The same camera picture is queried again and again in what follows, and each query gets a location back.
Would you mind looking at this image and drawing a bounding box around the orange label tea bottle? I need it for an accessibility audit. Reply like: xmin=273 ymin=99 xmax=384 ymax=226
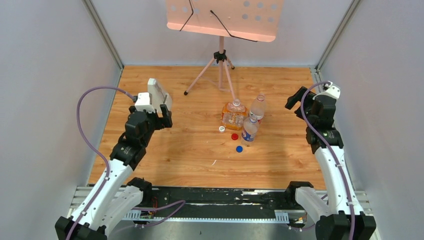
xmin=220 ymin=99 xmax=248 ymax=130

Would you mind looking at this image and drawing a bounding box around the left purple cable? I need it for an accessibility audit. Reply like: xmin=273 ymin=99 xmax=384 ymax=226
xmin=64 ymin=86 xmax=138 ymax=240

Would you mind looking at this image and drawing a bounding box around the red cap water bottle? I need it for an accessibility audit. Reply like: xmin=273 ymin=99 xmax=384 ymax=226
xmin=249 ymin=93 xmax=267 ymax=124

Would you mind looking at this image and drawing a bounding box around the blue label pepsi bottle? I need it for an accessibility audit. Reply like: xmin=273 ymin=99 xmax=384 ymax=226
xmin=241 ymin=115 xmax=259 ymax=147

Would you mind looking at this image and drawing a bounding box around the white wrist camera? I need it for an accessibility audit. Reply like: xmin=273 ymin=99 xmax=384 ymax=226
xmin=313 ymin=81 xmax=341 ymax=100
xmin=134 ymin=92 xmax=156 ymax=113

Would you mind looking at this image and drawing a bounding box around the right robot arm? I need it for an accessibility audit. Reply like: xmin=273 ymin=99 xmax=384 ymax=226
xmin=285 ymin=83 xmax=377 ymax=240

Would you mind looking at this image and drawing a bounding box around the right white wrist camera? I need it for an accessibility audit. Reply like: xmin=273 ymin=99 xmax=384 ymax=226
xmin=313 ymin=81 xmax=341 ymax=100

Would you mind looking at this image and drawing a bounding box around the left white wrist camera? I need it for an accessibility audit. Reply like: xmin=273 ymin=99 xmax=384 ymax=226
xmin=134 ymin=92 xmax=156 ymax=113

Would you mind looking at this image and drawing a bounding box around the white wedge stand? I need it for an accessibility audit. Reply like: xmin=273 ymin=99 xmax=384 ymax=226
xmin=147 ymin=78 xmax=173 ymax=114

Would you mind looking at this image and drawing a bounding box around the pink music stand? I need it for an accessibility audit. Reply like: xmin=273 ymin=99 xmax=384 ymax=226
xmin=165 ymin=0 xmax=284 ymax=99

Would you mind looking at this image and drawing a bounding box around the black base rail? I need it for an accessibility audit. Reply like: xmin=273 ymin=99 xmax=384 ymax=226
xmin=138 ymin=186 xmax=307 ymax=221

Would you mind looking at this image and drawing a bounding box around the white bottle cap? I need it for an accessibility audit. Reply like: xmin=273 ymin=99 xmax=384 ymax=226
xmin=218 ymin=125 xmax=226 ymax=133

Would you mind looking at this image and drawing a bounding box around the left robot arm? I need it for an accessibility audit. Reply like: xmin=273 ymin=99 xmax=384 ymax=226
xmin=54 ymin=104 xmax=173 ymax=240

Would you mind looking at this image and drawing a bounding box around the blue bottle cap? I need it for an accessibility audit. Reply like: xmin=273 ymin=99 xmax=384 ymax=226
xmin=236 ymin=145 xmax=243 ymax=153

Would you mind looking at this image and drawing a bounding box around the red bottle cap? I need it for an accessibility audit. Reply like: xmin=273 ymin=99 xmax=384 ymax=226
xmin=231 ymin=133 xmax=239 ymax=141

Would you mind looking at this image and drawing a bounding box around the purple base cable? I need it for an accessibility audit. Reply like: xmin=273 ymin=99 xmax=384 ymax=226
xmin=124 ymin=199 xmax=186 ymax=229

